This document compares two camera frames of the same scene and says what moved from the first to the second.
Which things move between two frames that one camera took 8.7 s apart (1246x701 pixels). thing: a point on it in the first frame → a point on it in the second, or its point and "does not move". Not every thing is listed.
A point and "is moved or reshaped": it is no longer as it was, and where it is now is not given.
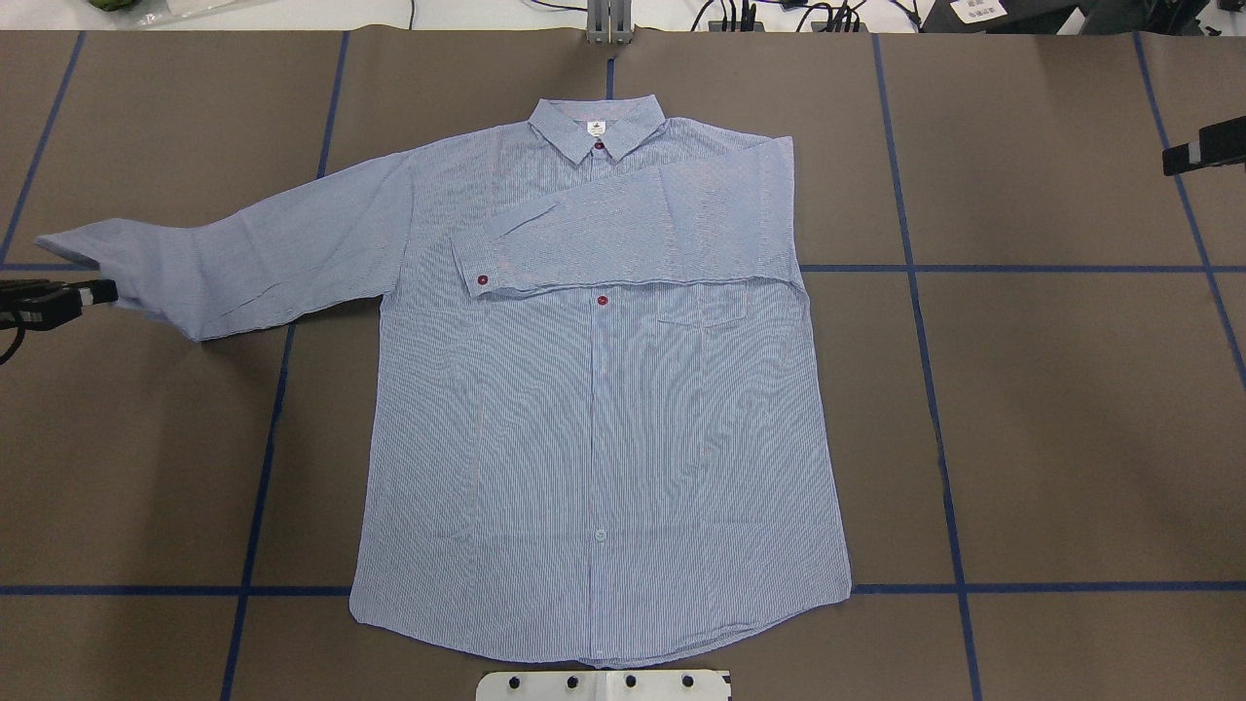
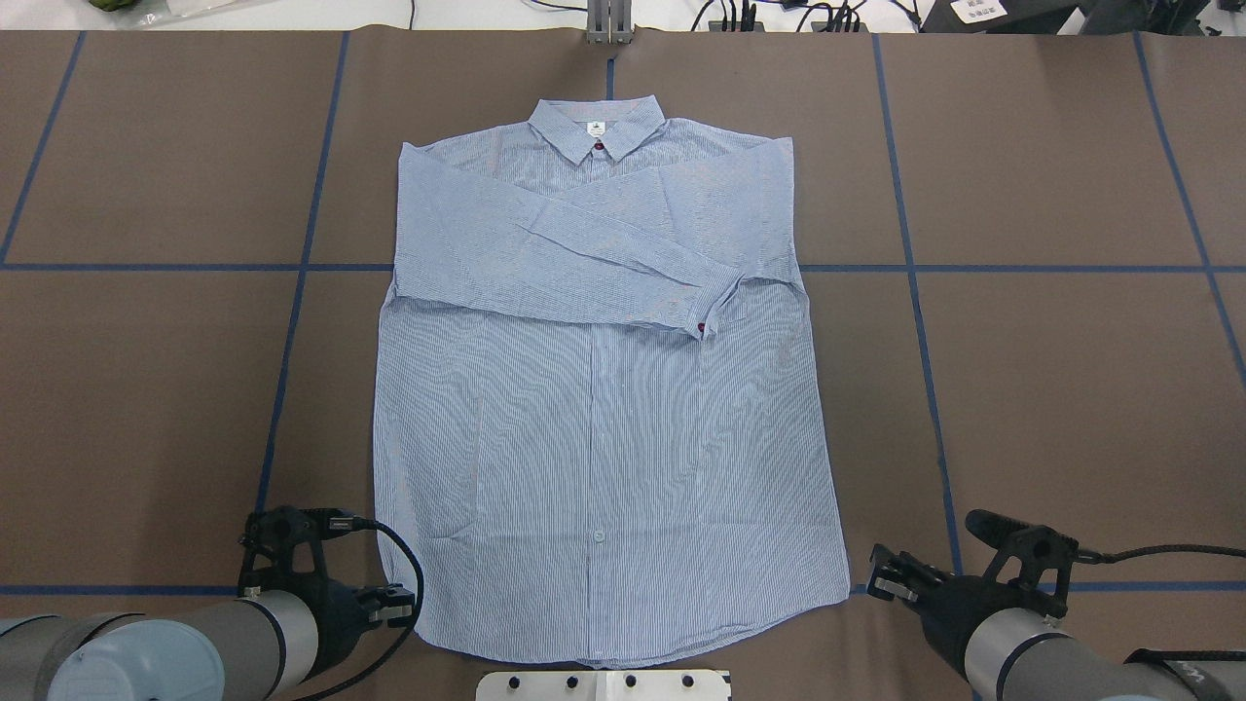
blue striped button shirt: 602,429 is moved or reshaped
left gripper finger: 40,314 → 397,616
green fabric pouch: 113,5 does not move
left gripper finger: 91,291 → 394,594
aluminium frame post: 608,22 does not move
